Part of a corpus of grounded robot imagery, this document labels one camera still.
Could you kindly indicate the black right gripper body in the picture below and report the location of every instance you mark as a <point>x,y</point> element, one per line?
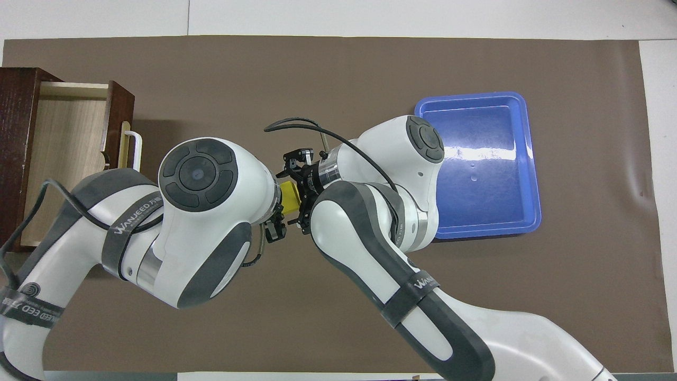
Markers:
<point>309,185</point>

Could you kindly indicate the yellow cube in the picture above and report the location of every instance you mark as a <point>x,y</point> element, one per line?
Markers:
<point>290,198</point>

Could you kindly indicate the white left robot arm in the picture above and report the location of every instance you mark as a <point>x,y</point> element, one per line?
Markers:
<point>201,211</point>

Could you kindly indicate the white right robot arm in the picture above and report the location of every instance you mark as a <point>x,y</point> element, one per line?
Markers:
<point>402,211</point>

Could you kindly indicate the brown table mat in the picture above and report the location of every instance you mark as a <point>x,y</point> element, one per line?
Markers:
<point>317,79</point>

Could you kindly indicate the blue plastic tray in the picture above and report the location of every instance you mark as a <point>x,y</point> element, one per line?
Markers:
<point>492,174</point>

